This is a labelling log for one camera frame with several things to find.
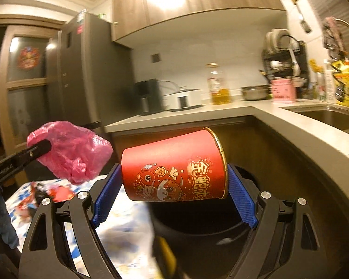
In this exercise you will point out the white electric cooker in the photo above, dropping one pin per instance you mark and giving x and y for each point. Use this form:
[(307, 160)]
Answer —
[(186, 98)]

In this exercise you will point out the yellow detergent bottle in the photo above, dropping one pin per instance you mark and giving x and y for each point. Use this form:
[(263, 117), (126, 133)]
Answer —
[(346, 87)]

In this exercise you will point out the steel mixing bowl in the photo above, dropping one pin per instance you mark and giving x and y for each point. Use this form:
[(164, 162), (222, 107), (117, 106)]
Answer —
[(256, 93)]

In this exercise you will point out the dark wall outlet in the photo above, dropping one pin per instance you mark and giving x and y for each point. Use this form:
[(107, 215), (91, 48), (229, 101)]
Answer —
[(155, 57)]

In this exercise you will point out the pink plastic bag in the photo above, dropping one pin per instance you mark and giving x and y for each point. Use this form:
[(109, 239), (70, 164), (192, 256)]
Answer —
[(72, 151)]

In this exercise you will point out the white ladle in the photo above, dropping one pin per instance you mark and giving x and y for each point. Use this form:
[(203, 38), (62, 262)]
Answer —
[(296, 68)]

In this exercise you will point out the white plate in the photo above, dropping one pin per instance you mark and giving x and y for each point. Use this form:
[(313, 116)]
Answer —
[(280, 36), (270, 39)]

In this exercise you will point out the steel sink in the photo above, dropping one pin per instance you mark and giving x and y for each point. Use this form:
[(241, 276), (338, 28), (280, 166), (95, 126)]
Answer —
[(331, 119)]

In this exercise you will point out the blue floral blanket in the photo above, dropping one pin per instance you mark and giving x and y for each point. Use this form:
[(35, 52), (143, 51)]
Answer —
[(125, 238)]

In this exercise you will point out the wooden glass panel door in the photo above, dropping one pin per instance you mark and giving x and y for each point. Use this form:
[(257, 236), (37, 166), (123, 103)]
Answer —
[(26, 82)]

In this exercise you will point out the red printed paper cup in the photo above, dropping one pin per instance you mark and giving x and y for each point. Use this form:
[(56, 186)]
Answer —
[(168, 168)]

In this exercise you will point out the white printed can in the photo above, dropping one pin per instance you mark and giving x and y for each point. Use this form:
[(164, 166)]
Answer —
[(320, 88)]

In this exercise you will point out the pink cloth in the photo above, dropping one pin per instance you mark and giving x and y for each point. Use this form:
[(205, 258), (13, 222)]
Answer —
[(333, 24)]

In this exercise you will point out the black trash bin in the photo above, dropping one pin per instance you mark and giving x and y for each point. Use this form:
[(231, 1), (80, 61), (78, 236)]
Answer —
[(197, 218)]

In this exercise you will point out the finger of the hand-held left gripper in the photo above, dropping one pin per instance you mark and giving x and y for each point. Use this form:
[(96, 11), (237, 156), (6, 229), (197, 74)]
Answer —
[(36, 149), (91, 125)]

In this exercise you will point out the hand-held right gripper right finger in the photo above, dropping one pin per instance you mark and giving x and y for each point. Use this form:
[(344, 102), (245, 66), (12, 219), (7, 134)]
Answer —
[(242, 197)]

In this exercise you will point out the beige kitchen countertop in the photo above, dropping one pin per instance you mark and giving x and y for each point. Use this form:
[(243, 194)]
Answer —
[(279, 128)]

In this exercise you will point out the white bowl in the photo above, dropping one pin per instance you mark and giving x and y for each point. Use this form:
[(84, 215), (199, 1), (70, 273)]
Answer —
[(275, 64)]

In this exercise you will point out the white pump bottle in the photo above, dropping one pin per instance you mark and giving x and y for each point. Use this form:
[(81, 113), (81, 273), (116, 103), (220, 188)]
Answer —
[(329, 87)]

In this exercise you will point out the black air fryer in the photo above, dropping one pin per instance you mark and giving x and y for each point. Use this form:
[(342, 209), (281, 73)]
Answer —
[(149, 96)]

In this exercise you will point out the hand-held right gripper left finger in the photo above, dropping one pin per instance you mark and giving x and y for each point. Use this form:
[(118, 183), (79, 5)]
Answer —
[(106, 197)]

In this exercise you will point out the black dish rack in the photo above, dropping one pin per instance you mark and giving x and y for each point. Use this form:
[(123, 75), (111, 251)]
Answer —
[(267, 64)]

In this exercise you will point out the pink storage box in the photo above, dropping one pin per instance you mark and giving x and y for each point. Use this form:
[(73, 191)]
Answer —
[(283, 91)]

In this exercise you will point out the cooking oil bottle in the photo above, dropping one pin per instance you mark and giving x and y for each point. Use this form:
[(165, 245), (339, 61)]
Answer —
[(219, 94)]

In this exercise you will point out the red round door decoration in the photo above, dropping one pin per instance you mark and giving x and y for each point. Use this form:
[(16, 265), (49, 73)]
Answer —
[(29, 58)]

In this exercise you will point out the grey refrigerator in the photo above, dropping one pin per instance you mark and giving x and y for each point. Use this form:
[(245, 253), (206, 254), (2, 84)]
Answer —
[(90, 78)]

